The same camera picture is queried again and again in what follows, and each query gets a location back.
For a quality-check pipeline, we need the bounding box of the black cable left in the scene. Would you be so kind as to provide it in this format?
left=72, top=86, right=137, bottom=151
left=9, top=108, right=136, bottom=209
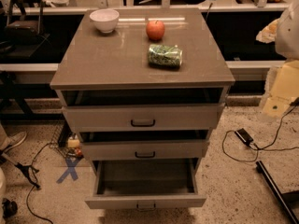
left=25, top=142, right=54, bottom=224

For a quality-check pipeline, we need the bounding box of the black chair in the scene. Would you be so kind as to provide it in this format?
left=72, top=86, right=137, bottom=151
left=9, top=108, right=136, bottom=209
left=0, top=0, right=49, bottom=59

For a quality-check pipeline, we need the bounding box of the green crushed can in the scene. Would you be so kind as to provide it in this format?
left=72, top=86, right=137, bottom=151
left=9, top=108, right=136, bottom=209
left=148, top=44, right=182, bottom=68

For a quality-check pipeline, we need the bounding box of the grey shoe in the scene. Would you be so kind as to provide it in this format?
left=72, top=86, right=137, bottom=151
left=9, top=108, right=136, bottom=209
left=0, top=132, right=27, bottom=152

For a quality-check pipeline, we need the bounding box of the drawer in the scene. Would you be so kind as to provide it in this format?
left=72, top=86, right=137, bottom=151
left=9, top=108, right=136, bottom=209
left=80, top=130, right=208, bottom=161
left=86, top=159, right=206, bottom=210
left=63, top=104, right=224, bottom=133

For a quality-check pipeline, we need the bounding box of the red apple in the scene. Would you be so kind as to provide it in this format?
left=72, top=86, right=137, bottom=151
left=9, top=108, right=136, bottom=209
left=146, top=21, right=165, bottom=41

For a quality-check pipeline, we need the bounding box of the black tripod stand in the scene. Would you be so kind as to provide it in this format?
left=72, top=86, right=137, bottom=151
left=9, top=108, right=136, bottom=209
left=0, top=151, right=40, bottom=189

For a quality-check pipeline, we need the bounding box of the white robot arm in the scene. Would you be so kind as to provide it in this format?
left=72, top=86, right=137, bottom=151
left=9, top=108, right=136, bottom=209
left=256, top=0, right=299, bottom=117

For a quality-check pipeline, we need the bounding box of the black power adapter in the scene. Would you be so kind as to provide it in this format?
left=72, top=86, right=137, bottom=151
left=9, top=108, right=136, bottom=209
left=235, top=129, right=253, bottom=146

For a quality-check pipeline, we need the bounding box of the blue tape cross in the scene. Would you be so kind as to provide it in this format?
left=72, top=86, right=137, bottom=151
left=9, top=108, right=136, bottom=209
left=57, top=158, right=81, bottom=184

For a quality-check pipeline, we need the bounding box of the black caster wheel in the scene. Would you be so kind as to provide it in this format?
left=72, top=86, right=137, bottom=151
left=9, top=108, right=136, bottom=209
left=2, top=199, right=18, bottom=218

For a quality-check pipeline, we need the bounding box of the black cable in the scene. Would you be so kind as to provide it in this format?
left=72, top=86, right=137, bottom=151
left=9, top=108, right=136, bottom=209
left=25, top=142, right=54, bottom=224
left=221, top=97, right=299, bottom=164

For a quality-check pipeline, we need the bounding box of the black metal bar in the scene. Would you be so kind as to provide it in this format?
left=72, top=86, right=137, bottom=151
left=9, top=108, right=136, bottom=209
left=256, top=161, right=299, bottom=224

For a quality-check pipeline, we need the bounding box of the black cable right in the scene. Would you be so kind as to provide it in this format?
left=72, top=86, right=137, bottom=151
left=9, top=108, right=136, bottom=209
left=221, top=97, right=299, bottom=164

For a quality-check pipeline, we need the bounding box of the grey drawer cabinet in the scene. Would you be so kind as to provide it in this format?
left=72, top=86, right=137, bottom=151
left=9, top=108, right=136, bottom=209
left=50, top=7, right=236, bottom=210

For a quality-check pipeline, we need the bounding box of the small yellow bottle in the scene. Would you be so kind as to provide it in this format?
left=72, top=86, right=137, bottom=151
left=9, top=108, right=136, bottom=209
left=67, top=137, right=79, bottom=148

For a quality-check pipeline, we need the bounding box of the white bowl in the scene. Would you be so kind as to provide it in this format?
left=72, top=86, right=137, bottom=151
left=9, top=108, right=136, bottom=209
left=90, top=8, right=120, bottom=34

